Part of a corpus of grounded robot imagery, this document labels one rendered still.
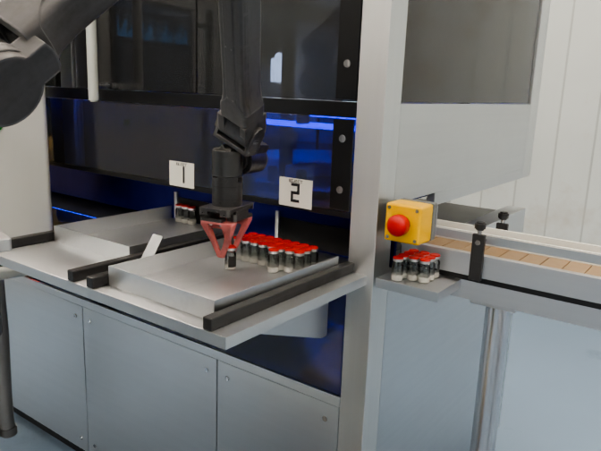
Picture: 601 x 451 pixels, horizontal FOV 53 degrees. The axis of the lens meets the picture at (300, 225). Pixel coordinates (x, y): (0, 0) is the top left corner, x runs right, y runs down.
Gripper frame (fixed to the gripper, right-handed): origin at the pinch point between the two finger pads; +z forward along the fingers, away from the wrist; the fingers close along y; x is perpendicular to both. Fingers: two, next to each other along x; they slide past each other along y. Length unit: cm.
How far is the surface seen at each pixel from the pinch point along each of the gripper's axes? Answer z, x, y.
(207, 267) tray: 3.8, 4.2, -0.2
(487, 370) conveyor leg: 23, -49, 20
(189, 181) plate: -8.6, 22.9, 22.4
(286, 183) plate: -11.5, -5.4, 15.5
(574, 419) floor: 92, -77, 143
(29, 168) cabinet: -8, 72, 21
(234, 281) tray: 3.8, -4.8, -5.5
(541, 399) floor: 92, -64, 154
